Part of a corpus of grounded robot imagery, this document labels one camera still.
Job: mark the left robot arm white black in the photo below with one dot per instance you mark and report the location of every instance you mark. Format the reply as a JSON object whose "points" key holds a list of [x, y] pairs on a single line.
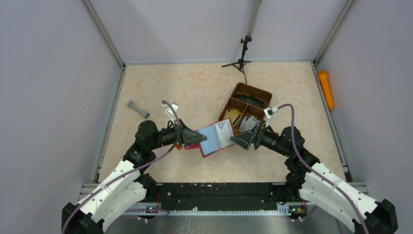
{"points": [[127, 184]]}

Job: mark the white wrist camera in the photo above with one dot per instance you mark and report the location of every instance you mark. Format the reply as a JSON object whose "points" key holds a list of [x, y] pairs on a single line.
{"points": [[271, 114], [171, 111]]}

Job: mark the white perforated cable duct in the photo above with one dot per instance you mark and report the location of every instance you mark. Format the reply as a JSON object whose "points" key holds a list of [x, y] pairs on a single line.
{"points": [[281, 211]]}

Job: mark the black mini tripod stand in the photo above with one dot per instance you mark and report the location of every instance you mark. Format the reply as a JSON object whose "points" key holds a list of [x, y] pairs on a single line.
{"points": [[241, 62]]}

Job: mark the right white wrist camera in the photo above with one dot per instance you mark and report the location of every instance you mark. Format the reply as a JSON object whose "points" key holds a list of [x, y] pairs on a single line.
{"points": [[271, 114]]}

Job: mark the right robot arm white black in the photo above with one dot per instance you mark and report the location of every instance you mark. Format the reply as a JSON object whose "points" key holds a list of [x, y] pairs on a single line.
{"points": [[312, 181]]}

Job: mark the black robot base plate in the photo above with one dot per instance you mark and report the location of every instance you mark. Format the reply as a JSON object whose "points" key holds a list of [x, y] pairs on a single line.
{"points": [[267, 196]]}

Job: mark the silver cards in basket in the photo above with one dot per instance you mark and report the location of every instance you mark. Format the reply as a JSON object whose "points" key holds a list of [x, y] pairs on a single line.
{"points": [[250, 122]]}

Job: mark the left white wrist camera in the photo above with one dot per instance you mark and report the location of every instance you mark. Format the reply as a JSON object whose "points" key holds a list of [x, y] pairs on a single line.
{"points": [[171, 111]]}

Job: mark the light blue card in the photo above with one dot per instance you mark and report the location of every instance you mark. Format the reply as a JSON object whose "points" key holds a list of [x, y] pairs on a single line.
{"points": [[209, 140]]}

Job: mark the brown wicker divided basket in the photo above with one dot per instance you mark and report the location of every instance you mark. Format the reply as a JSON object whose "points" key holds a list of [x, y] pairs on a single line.
{"points": [[245, 103]]}

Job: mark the orange flashlight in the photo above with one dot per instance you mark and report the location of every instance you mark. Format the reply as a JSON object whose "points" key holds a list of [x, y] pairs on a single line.
{"points": [[324, 81]]}

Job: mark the grey plastic connector piece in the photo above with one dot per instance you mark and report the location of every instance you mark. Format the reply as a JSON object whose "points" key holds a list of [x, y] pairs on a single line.
{"points": [[144, 114]]}

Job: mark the black item in basket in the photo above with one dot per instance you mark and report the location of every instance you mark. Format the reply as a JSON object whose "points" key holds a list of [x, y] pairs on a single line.
{"points": [[250, 100]]}

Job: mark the silver credit card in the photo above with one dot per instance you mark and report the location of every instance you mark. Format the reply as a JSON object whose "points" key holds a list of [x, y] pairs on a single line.
{"points": [[224, 132]]}

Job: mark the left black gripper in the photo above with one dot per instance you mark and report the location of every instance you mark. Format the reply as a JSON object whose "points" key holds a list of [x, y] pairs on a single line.
{"points": [[189, 136]]}

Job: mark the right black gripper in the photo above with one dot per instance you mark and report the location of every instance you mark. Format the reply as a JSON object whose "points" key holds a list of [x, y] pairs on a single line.
{"points": [[245, 139]]}

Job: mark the gold card in basket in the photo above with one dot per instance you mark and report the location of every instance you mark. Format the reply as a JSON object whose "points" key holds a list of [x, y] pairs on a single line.
{"points": [[234, 115]]}

